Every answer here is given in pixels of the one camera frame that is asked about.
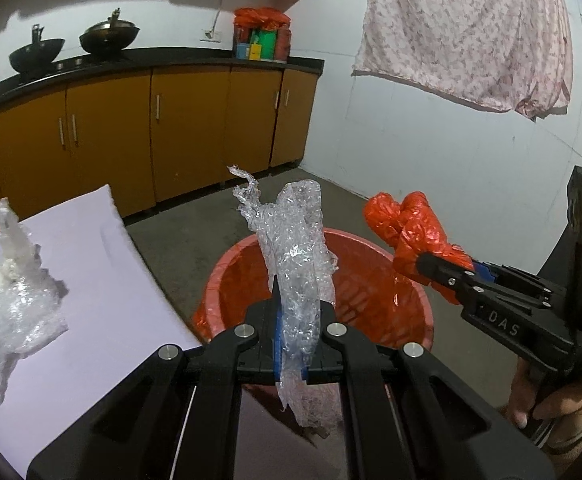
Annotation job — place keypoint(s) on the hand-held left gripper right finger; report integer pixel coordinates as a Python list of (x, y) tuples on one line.
[(333, 355)]

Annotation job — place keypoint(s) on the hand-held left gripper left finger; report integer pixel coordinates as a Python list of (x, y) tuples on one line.
[(258, 340)]

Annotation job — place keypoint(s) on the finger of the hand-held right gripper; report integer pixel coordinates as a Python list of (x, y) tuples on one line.
[(526, 285), (446, 275)]

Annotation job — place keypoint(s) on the long orange plastic bag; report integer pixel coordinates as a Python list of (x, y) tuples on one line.
[(411, 230)]

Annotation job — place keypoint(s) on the orange plastic basket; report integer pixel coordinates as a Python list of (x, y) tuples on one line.
[(371, 280)]

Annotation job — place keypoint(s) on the clear bubble wrap sheet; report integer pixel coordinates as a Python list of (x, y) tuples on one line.
[(296, 260)]

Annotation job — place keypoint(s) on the person's right hand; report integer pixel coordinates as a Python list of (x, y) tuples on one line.
[(571, 410)]

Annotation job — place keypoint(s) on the lavender tablecloth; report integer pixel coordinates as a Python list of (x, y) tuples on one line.
[(121, 300)]

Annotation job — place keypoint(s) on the wooden lower kitchen cabinets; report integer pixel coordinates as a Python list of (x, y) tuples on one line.
[(186, 125)]

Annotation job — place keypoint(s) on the hanging pink floral cloth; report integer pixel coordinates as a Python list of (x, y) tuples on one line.
[(461, 35)]

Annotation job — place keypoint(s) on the crumpled clear plastic wrap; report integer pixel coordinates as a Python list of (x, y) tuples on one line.
[(16, 320)]

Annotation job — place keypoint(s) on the tall clear plastic bag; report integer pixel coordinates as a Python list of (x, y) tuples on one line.
[(8, 230)]

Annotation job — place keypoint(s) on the red canister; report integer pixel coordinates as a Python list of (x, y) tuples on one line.
[(284, 44)]

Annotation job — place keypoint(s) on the dark kitchen countertop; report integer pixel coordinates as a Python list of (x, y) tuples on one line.
[(196, 62)]

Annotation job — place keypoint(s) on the yellow and blue box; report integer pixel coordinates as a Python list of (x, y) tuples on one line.
[(247, 51)]

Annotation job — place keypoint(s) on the green box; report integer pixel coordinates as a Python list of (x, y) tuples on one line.
[(265, 45)]

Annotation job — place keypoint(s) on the orange bag over containers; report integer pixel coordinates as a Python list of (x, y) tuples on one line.
[(261, 17)]

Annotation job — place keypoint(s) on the gas stove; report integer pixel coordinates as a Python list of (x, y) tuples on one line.
[(78, 63)]

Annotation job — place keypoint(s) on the wok with lid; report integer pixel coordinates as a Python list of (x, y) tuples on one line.
[(108, 37)]

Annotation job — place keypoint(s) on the black wok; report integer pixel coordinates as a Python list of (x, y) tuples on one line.
[(36, 55)]

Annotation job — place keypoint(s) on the wall socket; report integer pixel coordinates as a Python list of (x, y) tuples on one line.
[(211, 35)]

